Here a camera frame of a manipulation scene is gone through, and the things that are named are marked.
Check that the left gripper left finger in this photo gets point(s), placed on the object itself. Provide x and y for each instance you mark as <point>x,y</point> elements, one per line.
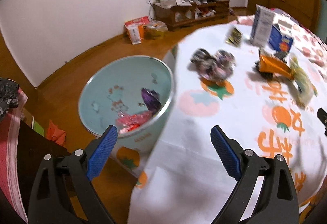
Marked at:
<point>62,191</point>

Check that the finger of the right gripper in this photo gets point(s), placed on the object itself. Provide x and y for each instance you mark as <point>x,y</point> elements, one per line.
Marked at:
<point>322,116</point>

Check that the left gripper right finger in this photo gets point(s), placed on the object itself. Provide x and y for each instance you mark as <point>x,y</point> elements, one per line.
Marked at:
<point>277,201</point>

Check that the orange snack packet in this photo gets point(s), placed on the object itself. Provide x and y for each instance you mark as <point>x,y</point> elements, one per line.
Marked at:
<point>268,66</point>

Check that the black ribbed wrapper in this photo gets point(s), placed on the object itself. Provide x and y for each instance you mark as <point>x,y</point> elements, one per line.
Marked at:
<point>281,55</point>

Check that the red blue snack wrapper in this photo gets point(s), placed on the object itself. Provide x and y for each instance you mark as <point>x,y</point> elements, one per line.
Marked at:
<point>126,123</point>

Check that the purple wrapper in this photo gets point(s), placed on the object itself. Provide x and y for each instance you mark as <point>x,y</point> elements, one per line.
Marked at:
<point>151,100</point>

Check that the light blue trash bin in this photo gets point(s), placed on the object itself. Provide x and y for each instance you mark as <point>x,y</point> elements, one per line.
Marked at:
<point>116,88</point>

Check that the clear yellowish plastic bag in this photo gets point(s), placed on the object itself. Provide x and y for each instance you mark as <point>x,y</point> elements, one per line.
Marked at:
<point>306,90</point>

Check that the red striped cloth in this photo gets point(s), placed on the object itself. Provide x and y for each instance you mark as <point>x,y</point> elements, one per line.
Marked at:
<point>9,140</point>

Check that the white printed tablecloth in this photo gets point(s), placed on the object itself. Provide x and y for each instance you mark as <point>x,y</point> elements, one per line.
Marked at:
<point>183,180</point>

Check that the orange paper on floor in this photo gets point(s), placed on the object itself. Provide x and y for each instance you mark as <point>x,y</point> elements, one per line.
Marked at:
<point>55,134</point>

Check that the blue Look milk carton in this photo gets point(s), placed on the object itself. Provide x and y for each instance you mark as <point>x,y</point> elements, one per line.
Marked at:
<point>281,38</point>

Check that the white blue tall carton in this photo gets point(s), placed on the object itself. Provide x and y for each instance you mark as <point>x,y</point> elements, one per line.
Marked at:
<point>262,25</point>

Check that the grey pink crumpled wrapper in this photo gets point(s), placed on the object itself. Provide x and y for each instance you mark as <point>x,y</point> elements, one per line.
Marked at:
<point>215,68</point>

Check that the gold black small sachet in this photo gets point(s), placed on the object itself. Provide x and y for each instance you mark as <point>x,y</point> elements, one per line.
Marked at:
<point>234,37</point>

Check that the black plastic bag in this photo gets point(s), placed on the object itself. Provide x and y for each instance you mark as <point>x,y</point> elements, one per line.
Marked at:
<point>8,96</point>

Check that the wooden TV cabinet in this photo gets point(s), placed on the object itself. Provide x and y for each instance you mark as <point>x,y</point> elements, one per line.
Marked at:
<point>180,13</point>

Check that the yellow lidded plastic tub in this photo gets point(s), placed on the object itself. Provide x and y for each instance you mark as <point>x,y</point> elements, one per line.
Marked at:
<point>155,29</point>

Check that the red white cardboard box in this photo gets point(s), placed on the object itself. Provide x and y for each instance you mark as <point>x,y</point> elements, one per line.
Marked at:
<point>135,29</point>

